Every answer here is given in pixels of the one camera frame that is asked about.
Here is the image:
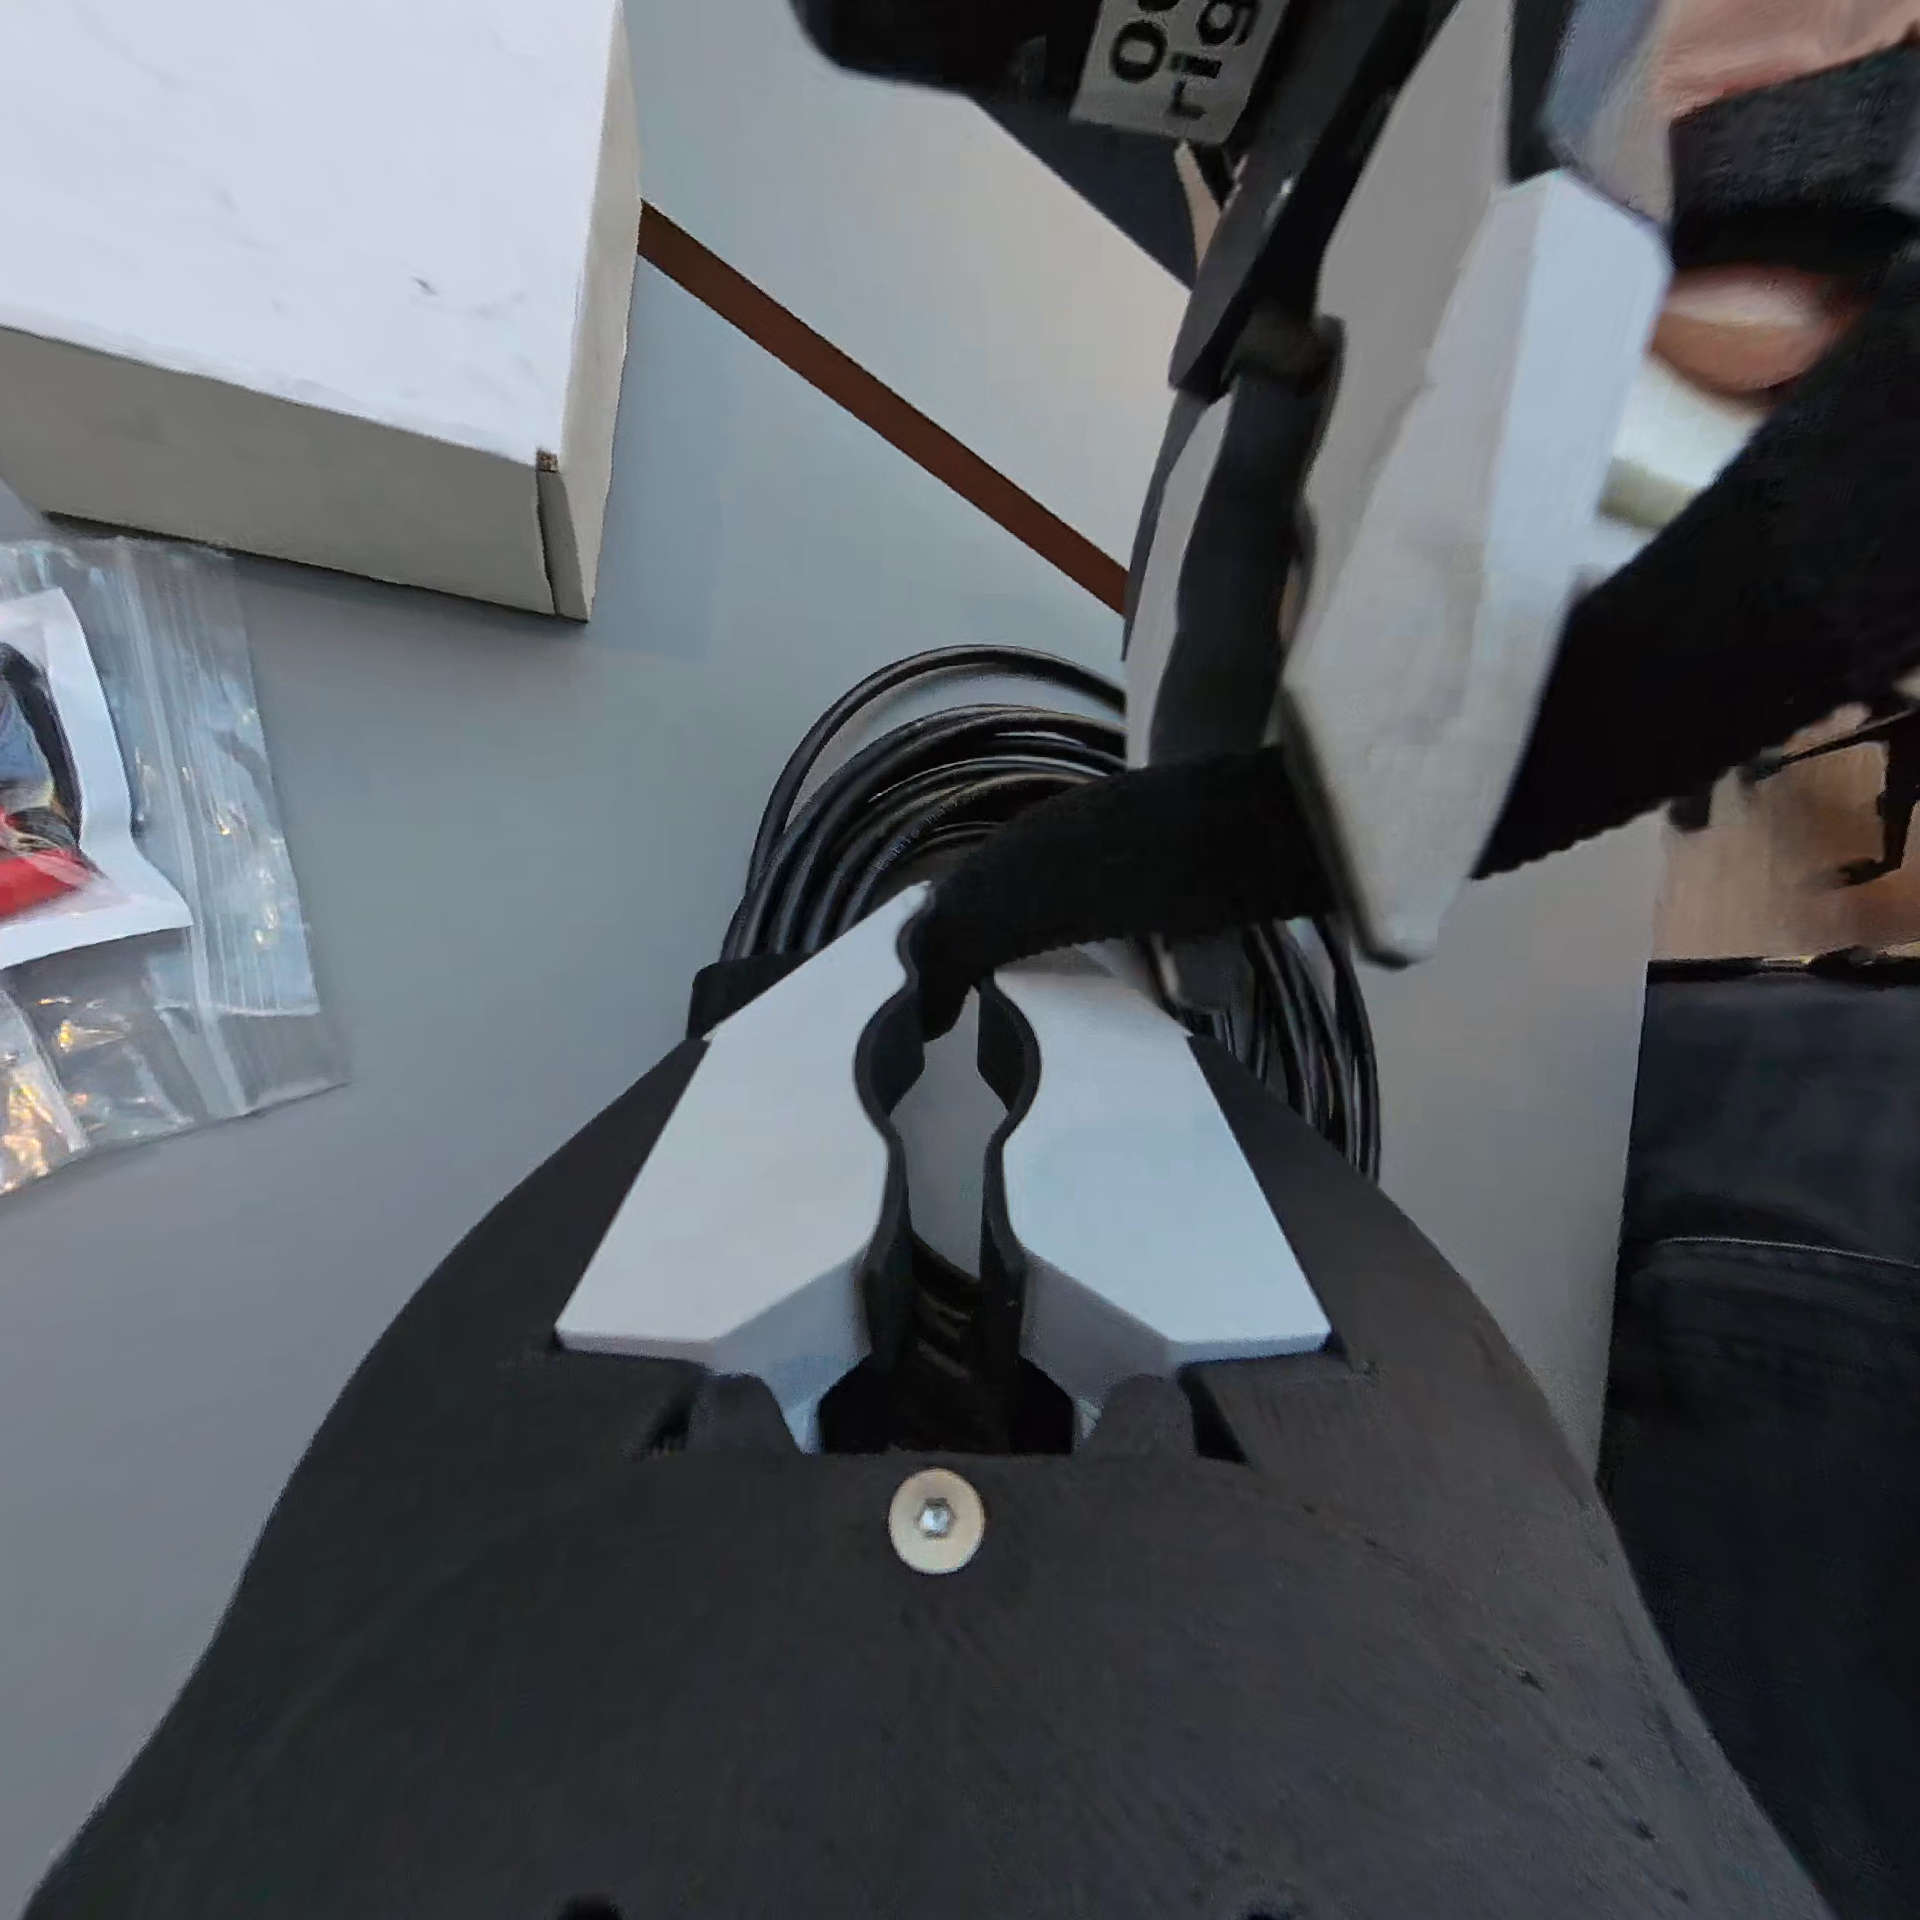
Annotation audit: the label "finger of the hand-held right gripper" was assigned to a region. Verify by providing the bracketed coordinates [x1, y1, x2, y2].
[1121, 337, 1341, 781]
[1282, 168, 1679, 968]

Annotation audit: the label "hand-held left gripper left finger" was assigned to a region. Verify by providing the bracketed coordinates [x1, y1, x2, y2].
[555, 885, 935, 1455]

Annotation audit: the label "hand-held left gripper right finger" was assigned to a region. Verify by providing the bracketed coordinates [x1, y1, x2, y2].
[976, 937, 1335, 1455]

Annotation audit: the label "black velcro strap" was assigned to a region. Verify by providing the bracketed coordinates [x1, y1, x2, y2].
[687, 745, 1345, 1041]

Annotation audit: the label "black ethernet cable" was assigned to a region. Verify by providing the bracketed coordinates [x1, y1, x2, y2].
[718, 645, 1382, 1375]

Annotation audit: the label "grey desk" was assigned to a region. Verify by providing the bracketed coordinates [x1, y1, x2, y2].
[0, 0, 1665, 1877]

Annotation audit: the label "person's right hand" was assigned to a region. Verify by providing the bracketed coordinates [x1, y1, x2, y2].
[1640, 0, 1920, 401]

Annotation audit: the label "small clear bag red parts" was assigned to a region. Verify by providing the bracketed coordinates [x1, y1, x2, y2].
[0, 532, 350, 1203]

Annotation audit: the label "person's dark clothing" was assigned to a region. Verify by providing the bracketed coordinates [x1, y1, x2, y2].
[1597, 944, 1920, 1920]

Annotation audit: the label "white cardboard box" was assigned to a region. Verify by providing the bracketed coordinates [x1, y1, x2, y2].
[0, 0, 645, 624]

